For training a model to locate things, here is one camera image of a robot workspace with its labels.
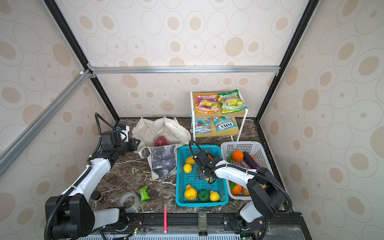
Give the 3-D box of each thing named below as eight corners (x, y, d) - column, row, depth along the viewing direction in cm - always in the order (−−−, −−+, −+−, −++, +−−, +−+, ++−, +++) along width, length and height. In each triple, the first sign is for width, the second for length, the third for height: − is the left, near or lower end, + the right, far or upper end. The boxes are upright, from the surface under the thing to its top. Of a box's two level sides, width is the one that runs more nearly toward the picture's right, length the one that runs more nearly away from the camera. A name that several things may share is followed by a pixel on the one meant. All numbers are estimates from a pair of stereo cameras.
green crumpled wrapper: (142, 201, 82) (141, 200, 80) (140, 190, 86) (138, 188, 84) (150, 198, 83) (149, 197, 81) (148, 187, 87) (146, 185, 85)
